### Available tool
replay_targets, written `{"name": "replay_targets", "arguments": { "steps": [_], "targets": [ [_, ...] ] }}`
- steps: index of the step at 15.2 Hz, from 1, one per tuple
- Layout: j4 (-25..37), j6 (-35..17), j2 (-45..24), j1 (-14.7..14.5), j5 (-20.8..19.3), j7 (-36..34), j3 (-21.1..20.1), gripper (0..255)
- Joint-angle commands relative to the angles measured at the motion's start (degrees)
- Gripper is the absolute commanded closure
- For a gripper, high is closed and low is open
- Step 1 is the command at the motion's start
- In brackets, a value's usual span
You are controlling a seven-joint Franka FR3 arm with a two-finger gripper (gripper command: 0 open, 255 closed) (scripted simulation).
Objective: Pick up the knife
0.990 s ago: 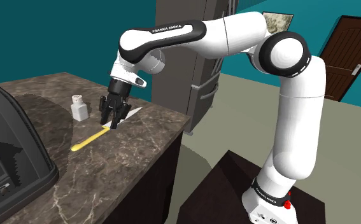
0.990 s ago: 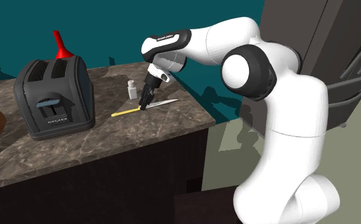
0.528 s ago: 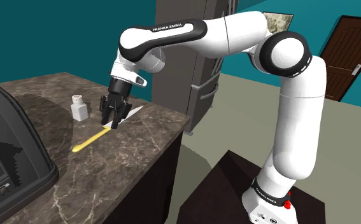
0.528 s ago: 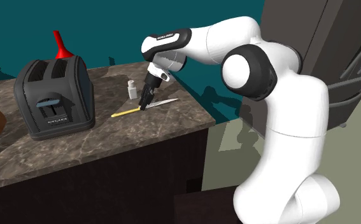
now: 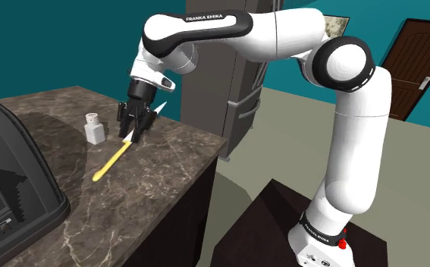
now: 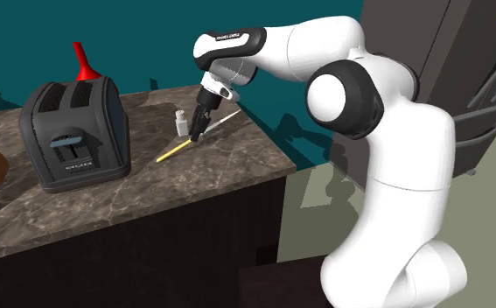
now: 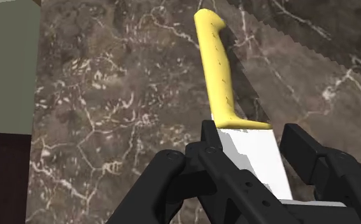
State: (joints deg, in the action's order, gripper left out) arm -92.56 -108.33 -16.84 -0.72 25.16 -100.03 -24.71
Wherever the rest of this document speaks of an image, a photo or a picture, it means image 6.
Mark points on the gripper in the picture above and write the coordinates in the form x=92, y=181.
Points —
x=208, y=99

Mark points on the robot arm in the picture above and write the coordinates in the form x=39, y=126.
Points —
x=405, y=145

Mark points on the small white shaker bottle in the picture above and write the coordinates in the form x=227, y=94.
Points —
x=182, y=123

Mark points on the yellow pencil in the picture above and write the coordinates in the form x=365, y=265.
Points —
x=173, y=151

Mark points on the dark grey toaster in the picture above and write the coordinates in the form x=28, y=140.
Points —
x=75, y=132

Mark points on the dark kitchen counter cabinet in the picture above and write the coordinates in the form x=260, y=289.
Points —
x=158, y=243

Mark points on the dark grey refrigerator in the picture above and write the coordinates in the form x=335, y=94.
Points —
x=465, y=76

